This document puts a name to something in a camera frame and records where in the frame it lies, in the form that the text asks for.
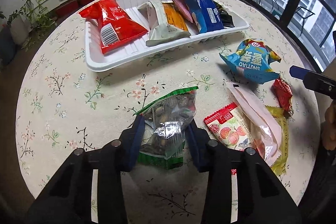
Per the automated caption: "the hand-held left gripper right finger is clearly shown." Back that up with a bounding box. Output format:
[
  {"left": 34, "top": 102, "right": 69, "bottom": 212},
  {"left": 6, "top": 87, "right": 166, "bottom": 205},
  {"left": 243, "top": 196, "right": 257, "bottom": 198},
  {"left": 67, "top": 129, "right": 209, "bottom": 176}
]
[{"left": 185, "top": 122, "right": 303, "bottom": 224}]

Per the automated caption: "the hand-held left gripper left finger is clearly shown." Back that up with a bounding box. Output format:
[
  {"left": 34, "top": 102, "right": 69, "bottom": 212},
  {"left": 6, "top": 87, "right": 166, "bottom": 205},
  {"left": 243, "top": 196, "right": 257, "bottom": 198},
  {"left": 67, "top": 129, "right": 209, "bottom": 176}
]
[{"left": 26, "top": 115, "right": 146, "bottom": 224}]

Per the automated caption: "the clear green-edged nut packet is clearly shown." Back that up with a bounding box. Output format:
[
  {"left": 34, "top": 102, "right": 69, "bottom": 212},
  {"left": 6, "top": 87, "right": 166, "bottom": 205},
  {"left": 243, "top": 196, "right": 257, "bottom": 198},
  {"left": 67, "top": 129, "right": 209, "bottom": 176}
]
[{"left": 133, "top": 86, "right": 198, "bottom": 170}]

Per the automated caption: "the white plastic tray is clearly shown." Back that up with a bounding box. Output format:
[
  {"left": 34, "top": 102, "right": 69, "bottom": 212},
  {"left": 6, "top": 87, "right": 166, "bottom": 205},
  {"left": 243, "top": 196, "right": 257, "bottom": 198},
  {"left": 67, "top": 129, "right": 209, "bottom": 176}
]
[{"left": 84, "top": 0, "right": 249, "bottom": 72}]

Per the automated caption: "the black snack packet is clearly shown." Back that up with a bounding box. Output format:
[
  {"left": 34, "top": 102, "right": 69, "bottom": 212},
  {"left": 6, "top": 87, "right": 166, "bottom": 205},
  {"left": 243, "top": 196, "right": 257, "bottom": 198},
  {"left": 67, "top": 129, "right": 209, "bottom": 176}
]
[{"left": 214, "top": 1, "right": 235, "bottom": 28}]

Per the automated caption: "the large red snack bag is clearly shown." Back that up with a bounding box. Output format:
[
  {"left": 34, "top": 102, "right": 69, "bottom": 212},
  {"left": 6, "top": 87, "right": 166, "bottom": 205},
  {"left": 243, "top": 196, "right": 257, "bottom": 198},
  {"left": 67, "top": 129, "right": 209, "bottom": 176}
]
[{"left": 79, "top": 0, "right": 149, "bottom": 54}]

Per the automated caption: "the white snack packet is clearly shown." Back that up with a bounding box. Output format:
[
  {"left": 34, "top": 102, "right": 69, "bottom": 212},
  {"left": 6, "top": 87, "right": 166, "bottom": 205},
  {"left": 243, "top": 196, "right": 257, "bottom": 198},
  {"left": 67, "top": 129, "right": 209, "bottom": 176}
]
[{"left": 137, "top": 0, "right": 192, "bottom": 47}]

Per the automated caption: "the orange snack packet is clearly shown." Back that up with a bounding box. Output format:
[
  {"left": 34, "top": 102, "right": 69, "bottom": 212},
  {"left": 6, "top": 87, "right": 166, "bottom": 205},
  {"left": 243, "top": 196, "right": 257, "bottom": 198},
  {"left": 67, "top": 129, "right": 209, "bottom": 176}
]
[{"left": 161, "top": 2, "right": 189, "bottom": 33}]

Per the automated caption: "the dark blue snack packet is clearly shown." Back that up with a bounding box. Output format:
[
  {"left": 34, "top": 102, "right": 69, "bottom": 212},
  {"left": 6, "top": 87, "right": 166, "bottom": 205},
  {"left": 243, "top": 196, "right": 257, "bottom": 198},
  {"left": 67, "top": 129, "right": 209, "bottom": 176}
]
[{"left": 172, "top": 0, "right": 224, "bottom": 33}]

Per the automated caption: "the pink snack packet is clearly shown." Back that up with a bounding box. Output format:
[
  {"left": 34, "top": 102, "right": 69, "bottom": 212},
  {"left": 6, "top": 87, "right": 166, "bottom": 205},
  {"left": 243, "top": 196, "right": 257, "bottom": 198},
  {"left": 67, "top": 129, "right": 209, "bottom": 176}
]
[{"left": 162, "top": 0, "right": 195, "bottom": 24}]

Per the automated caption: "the person's right hand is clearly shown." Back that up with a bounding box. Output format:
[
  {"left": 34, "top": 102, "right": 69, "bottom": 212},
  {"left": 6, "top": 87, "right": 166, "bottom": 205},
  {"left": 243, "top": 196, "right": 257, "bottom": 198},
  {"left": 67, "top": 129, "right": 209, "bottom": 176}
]
[{"left": 324, "top": 101, "right": 336, "bottom": 150}]

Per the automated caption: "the small red snack packet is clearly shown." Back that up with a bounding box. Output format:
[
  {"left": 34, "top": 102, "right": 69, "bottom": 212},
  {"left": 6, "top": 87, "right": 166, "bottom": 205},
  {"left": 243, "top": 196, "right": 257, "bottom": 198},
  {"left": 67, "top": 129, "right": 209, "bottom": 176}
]
[{"left": 270, "top": 77, "right": 294, "bottom": 115}]

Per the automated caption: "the red white strawberry packet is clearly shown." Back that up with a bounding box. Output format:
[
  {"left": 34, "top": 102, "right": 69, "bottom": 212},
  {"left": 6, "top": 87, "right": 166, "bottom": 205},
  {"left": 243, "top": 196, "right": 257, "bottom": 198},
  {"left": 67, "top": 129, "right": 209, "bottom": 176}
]
[{"left": 203, "top": 103, "right": 265, "bottom": 155}]

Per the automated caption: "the black balcony chair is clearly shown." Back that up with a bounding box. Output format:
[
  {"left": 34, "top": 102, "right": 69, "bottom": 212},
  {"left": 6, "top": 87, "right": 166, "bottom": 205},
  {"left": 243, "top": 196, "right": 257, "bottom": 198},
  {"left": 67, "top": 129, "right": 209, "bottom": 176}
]
[{"left": 272, "top": 6, "right": 316, "bottom": 28}]

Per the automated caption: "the pale clear snack packet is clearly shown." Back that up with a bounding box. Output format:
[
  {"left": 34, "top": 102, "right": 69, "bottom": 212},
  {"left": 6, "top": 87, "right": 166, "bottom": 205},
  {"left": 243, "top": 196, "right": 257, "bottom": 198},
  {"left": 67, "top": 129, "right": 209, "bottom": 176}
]
[{"left": 225, "top": 82, "right": 282, "bottom": 164}]

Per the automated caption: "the floral tablecloth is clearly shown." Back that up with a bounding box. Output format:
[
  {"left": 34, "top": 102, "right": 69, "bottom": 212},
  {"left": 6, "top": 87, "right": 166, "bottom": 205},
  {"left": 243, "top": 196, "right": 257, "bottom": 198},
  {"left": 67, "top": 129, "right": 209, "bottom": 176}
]
[{"left": 16, "top": 0, "right": 322, "bottom": 224}]

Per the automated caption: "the light blue snack packet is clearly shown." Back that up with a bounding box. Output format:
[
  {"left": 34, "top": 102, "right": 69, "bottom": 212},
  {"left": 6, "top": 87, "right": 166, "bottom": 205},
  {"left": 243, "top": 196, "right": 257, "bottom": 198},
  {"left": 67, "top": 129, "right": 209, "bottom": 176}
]
[{"left": 219, "top": 38, "right": 282, "bottom": 85}]

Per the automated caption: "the gold snack packet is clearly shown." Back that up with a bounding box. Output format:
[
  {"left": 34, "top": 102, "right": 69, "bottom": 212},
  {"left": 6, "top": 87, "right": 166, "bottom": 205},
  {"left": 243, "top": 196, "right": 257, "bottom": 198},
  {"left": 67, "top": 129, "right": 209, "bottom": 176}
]
[{"left": 264, "top": 105, "right": 289, "bottom": 176}]

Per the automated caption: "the plant in white ribbed pot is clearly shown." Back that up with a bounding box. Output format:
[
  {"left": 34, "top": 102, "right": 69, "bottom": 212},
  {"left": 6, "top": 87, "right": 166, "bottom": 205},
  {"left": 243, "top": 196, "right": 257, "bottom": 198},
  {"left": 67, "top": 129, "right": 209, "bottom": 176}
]
[{"left": 8, "top": 13, "right": 30, "bottom": 46}]

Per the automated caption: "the trailing green plant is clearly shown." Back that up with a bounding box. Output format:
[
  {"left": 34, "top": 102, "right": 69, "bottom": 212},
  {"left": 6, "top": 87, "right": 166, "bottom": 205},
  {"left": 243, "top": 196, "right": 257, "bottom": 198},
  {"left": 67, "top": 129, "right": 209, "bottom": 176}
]
[{"left": 16, "top": 0, "right": 56, "bottom": 47}]

